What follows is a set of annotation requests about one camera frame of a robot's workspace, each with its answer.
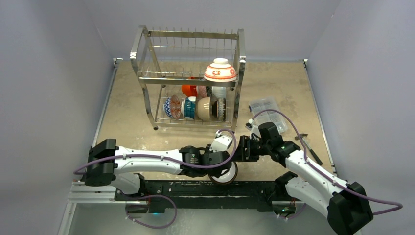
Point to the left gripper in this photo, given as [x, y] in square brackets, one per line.
[207, 150]

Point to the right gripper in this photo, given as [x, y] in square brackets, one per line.
[268, 143]

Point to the brown-rimmed white bowl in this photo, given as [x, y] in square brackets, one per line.
[227, 177]

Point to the beige speckled bowl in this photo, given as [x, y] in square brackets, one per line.
[203, 107]

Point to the red geometric pattern bowl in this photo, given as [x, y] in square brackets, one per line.
[173, 107]

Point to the steel two-tier dish rack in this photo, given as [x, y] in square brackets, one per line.
[163, 60]

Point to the red floral pattern bowl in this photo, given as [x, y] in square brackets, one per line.
[220, 70]

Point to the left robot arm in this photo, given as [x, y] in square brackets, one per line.
[118, 166]

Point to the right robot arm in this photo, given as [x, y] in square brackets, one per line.
[341, 203]

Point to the clear plastic screw box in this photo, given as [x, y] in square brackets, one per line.
[257, 105]

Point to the black hex key tool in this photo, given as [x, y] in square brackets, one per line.
[304, 136]

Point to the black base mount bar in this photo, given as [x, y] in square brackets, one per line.
[263, 196]

